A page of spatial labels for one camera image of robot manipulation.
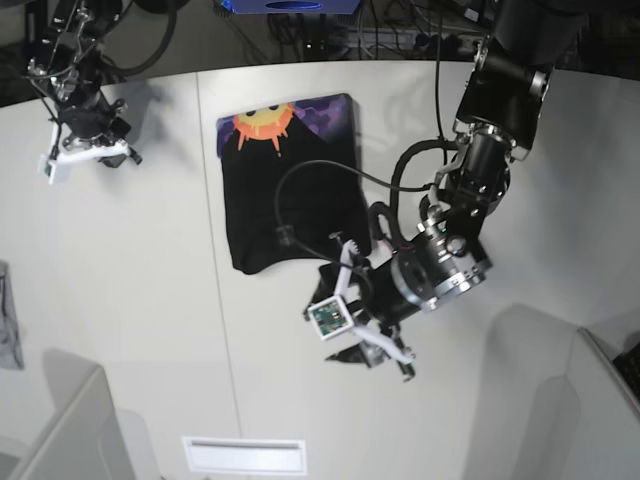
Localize white label plate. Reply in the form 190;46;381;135
182;436;308;476

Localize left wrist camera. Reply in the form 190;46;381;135
306;295;355;341

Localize black keyboard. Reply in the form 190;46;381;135
613;344;640;400

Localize white box lower right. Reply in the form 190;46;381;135
512;329;639;479

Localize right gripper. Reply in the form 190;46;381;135
57;97;143;169

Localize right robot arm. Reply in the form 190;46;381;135
20;1;179;183

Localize black T-shirt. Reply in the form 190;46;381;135
216;93;372;275

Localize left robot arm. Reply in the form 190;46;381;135
304;1;590;379

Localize grey cloth at left edge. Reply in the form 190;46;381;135
1;261;24;371

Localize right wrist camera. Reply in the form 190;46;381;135
39;153;74;185

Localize white box lower left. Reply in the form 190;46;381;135
1;349;162;479

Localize white box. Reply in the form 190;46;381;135
1;349;162;479
512;329;639;479

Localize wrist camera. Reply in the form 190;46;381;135
306;295;355;341
39;153;74;185

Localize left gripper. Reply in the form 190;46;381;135
326;232;419;382

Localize blue box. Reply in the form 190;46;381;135
221;0;361;15

